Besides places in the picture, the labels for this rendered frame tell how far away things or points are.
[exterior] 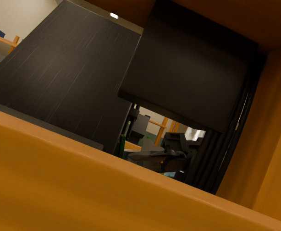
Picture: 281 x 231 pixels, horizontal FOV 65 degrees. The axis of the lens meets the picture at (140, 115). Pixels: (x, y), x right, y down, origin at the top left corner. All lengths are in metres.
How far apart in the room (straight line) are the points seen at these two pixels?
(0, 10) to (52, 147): 7.27
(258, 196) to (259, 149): 0.06
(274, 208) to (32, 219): 0.26
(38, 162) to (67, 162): 0.02
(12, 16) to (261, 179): 7.16
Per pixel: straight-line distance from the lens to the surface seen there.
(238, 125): 0.36
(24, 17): 7.16
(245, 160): 0.33
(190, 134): 0.82
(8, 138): 0.20
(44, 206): 0.21
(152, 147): 0.56
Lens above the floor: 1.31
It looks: 3 degrees up
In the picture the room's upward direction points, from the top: 22 degrees clockwise
